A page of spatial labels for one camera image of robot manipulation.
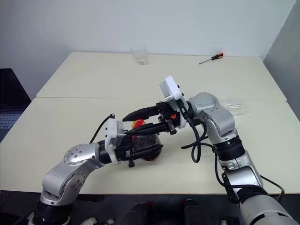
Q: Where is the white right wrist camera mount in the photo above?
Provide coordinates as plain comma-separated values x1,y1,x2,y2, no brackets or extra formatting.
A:
158,75,188,129

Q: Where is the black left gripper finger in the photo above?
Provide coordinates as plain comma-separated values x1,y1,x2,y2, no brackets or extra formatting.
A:
135,143,164,160

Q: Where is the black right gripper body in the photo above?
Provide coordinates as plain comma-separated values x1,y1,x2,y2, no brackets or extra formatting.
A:
156,100,181,136

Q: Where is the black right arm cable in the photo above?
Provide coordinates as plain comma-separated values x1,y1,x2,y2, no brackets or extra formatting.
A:
180,104,285,204

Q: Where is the black open laptop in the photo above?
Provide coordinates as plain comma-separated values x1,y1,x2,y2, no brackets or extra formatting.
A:
0,68,32,143

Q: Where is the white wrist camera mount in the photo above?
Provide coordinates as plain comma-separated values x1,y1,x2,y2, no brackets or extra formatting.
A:
158,75,188,129
104,119,129,164

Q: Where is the white rounded object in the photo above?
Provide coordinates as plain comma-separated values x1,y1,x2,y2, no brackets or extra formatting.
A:
81,216,97,225

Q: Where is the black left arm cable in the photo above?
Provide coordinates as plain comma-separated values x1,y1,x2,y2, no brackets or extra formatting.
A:
88,113,117,144

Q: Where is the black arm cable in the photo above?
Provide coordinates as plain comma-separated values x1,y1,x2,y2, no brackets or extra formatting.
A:
88,113,117,144
180,104,285,204

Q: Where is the clear bottle with dark drink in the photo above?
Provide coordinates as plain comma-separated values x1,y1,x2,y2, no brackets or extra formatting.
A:
130,119,164,163

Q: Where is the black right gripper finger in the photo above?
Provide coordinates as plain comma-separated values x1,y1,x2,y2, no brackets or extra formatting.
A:
126,121,171,136
122,105,158,122

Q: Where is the clear tumbler glass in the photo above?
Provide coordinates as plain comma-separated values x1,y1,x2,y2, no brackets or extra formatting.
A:
130,44,148,66

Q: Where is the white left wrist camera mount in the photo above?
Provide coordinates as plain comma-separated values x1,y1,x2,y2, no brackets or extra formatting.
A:
104,119,129,164

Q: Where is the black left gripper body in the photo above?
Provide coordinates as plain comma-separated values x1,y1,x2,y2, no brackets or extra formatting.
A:
116,134,142,168

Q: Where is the orange and black screwdriver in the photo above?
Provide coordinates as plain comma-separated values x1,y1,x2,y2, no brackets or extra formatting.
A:
198,52,225,65

